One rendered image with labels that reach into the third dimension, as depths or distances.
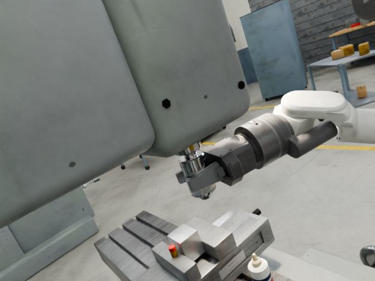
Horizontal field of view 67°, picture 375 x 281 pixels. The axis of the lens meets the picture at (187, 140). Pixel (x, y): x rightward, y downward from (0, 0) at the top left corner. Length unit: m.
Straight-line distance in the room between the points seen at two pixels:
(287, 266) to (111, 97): 0.69
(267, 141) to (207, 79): 0.18
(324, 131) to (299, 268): 0.41
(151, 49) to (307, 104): 0.32
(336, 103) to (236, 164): 0.22
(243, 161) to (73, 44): 0.32
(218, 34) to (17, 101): 0.26
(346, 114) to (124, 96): 0.40
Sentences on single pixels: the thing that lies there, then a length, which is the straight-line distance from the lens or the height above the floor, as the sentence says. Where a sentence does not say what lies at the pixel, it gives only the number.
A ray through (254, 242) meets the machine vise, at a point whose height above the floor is 0.95.
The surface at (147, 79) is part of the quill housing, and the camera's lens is 0.34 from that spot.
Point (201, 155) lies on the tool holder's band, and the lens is 0.48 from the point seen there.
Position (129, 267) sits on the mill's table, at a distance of 0.95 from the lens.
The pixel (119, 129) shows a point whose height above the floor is 1.38.
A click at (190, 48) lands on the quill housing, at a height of 1.43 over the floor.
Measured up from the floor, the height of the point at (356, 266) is 0.72.
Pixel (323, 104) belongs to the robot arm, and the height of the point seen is 1.27.
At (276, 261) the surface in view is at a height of 0.84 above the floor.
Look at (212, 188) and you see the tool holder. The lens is 0.49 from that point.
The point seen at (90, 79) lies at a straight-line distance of 0.29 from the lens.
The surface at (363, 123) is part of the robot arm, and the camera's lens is 0.59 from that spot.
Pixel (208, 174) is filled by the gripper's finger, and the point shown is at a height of 1.24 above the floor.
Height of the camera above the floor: 1.42
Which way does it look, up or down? 14 degrees down
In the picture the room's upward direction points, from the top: 20 degrees counter-clockwise
